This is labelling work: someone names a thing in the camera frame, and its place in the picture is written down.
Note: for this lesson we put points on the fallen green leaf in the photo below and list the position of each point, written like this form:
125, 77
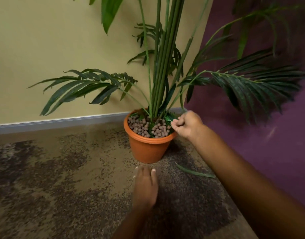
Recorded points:
192, 172

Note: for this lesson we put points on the person's right hand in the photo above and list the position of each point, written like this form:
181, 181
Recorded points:
189, 125

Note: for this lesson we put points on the person's right forearm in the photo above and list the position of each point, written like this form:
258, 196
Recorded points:
242, 181

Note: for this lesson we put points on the person's left forearm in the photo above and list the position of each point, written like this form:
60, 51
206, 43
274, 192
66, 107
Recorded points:
132, 224

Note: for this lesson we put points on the green artificial palm plant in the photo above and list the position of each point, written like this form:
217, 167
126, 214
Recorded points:
164, 59

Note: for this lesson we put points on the person's right fingers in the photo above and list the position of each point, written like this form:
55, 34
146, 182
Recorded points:
178, 124

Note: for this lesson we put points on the person's left hand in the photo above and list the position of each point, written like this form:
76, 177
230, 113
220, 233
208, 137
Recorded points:
145, 190

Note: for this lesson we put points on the heap of brown clay pebbles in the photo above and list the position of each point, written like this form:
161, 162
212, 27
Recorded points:
140, 126

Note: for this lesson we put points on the person's left fingers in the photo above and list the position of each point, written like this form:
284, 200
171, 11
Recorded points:
145, 175

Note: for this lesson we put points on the grey baseboard strip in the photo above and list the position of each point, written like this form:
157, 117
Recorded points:
55, 123

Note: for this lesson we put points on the terracotta plastic flower pot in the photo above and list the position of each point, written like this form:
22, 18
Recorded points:
146, 149

